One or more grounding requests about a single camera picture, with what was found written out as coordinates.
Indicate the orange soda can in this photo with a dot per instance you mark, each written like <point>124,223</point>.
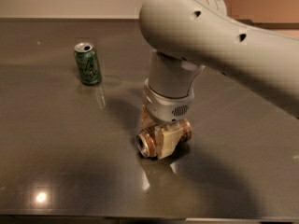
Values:
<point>146,141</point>

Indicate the green soda can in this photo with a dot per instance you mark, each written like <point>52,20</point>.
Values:
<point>87,63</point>

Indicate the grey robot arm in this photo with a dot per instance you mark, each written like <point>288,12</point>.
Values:
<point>189,35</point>

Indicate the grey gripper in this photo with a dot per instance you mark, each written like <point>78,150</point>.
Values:
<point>166,106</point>

